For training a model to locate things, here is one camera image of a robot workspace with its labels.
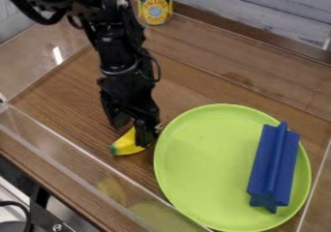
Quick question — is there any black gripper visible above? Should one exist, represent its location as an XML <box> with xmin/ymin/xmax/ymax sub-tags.
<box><xmin>97</xmin><ymin>70</ymin><xmax>164</xmax><ymax>148</ymax></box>

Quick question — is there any yellow toy banana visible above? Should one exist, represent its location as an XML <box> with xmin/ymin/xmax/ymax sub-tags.
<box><xmin>110</xmin><ymin>129</ymin><xmax>145</xmax><ymax>156</ymax></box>

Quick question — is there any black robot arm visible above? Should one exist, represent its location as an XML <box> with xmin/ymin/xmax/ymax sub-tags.
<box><xmin>10</xmin><ymin>0</ymin><xmax>162</xmax><ymax>147</ymax></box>

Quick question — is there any green plate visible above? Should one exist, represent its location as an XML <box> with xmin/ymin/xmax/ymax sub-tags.
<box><xmin>154</xmin><ymin>103</ymin><xmax>312</xmax><ymax>232</ymax></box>

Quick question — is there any blue star-shaped block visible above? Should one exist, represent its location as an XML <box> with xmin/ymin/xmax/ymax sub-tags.
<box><xmin>247</xmin><ymin>122</ymin><xmax>300</xmax><ymax>214</ymax></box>

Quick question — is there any yellow labelled tin can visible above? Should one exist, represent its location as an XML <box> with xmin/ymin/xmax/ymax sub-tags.
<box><xmin>137</xmin><ymin>0</ymin><xmax>173</xmax><ymax>26</ymax></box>

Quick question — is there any clear acrylic enclosure wall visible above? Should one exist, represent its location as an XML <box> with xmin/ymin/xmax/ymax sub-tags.
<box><xmin>0</xmin><ymin>15</ymin><xmax>331</xmax><ymax>232</ymax></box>

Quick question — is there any black metal bracket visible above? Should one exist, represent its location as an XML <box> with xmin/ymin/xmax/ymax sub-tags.
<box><xmin>24</xmin><ymin>186</ymin><xmax>77</xmax><ymax>232</ymax></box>

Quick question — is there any black cable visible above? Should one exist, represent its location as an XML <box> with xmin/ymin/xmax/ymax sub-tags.
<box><xmin>0</xmin><ymin>199</ymin><xmax>36</xmax><ymax>232</ymax></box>

